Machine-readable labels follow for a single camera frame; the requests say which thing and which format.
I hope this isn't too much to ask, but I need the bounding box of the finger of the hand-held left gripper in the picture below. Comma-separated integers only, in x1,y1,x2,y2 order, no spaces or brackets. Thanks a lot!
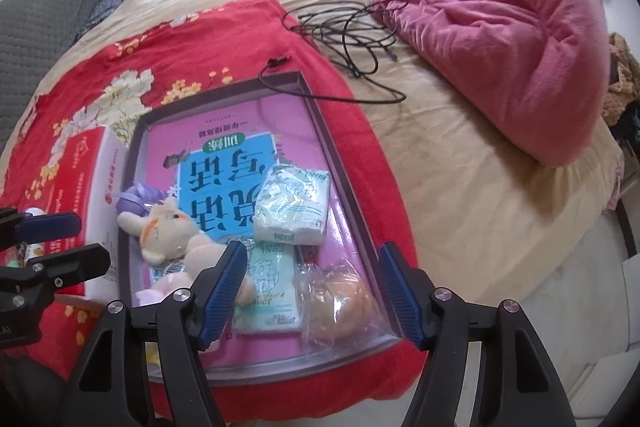
0,207,84,251
26,243,112,295

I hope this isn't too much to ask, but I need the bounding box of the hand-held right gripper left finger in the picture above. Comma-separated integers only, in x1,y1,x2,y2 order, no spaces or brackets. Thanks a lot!
62,239,249,427

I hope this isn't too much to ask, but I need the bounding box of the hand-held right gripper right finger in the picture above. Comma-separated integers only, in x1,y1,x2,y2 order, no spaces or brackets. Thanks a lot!
377,242,583,427

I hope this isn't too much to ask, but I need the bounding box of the green white tissue pack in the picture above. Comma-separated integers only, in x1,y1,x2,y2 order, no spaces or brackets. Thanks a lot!
231,243,304,336
252,165,332,249

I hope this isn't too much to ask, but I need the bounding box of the bread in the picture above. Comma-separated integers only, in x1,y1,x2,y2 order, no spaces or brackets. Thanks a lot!
295,259,384,349

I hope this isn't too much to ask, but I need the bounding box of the cream plush toy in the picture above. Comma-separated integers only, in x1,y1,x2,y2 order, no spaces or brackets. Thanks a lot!
116,184,257,309

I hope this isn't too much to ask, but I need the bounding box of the pink book tray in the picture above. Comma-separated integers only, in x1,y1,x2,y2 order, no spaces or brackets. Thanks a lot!
118,71,404,389

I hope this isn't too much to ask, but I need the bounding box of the red cardboard box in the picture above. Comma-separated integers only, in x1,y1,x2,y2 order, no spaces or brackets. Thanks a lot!
27,125,132,301

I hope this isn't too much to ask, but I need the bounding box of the beige bed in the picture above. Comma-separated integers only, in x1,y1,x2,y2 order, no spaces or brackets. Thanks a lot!
30,0,626,308

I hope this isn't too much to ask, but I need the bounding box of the grey quilted headboard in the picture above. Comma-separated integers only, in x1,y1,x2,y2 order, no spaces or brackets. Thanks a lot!
0,0,109,154

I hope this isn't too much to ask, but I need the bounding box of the red floral blanket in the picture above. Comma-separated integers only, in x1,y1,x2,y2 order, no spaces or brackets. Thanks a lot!
0,0,437,423

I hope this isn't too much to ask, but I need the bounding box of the blue patterned pillow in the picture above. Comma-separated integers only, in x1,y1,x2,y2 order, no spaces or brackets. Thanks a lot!
74,0,124,44

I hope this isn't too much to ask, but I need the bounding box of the pink quilt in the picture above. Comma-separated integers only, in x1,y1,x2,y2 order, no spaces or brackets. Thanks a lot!
306,0,609,168

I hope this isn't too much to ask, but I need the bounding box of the brown clothes heap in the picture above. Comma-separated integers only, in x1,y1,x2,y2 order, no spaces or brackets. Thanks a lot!
600,32,640,130

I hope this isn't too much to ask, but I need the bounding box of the black cable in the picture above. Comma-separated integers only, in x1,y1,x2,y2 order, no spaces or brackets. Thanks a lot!
257,0,408,106

